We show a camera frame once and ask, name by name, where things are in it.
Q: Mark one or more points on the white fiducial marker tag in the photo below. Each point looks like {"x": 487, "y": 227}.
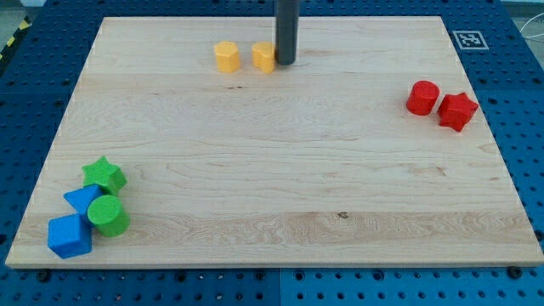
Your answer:
{"x": 470, "y": 40}

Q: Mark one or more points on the yellow heart block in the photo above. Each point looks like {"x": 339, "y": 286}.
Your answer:
{"x": 263, "y": 56}

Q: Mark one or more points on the red cylinder block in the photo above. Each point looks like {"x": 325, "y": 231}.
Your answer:
{"x": 422, "y": 98}

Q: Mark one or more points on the red star block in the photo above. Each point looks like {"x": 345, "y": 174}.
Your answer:
{"x": 456, "y": 110}

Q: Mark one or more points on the yellow black hazard tape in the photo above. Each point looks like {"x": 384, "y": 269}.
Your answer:
{"x": 16, "y": 39}

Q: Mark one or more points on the green star block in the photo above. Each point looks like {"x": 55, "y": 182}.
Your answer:
{"x": 109, "y": 177}

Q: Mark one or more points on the green cylinder block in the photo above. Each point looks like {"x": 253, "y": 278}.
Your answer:
{"x": 108, "y": 216}

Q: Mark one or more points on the blue cube block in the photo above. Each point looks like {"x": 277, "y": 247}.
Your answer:
{"x": 69, "y": 236}

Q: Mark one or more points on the blue triangle block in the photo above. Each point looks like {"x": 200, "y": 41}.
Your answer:
{"x": 81, "y": 200}

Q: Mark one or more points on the light wooden board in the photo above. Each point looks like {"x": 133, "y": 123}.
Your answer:
{"x": 318, "y": 164}

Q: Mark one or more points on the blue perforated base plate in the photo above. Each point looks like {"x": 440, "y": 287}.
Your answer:
{"x": 39, "y": 79}

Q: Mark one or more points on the yellow hexagon block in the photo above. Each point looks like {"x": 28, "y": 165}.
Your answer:
{"x": 227, "y": 56}

